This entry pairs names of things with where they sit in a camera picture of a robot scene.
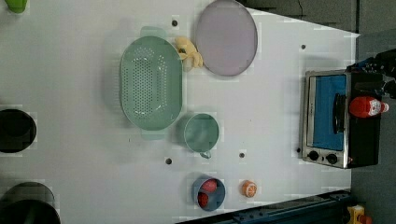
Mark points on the red plush ketchup bottle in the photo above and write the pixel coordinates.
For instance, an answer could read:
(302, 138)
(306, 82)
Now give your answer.
(366, 107)

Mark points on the black toaster oven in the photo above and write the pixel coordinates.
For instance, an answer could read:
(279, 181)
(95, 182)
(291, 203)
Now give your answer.
(331, 135)

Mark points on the green mug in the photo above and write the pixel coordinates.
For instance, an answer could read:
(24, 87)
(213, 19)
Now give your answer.
(200, 133)

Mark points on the green oval colander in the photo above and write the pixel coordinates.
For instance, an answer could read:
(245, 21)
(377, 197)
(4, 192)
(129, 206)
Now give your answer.
(151, 74)

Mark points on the yellow plush banana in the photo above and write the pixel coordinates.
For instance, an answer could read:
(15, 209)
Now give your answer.
(188, 53)

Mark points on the red plush strawberry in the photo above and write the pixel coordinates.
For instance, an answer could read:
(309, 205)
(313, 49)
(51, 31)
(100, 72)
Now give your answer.
(209, 186)

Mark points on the purple round plate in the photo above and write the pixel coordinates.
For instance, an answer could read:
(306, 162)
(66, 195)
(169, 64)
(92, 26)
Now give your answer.
(226, 36)

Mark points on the blue bowl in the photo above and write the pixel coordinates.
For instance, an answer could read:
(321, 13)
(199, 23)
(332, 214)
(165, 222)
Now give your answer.
(215, 199)

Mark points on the orange slice toy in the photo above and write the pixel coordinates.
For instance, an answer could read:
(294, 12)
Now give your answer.
(249, 189)

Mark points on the yellow clamp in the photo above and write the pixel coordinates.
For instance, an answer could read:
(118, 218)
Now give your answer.
(357, 215)

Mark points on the green object corner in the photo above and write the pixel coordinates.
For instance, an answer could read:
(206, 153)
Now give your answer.
(16, 6)

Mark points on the blue metal frame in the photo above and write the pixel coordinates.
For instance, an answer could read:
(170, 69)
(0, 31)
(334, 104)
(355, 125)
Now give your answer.
(326, 208)

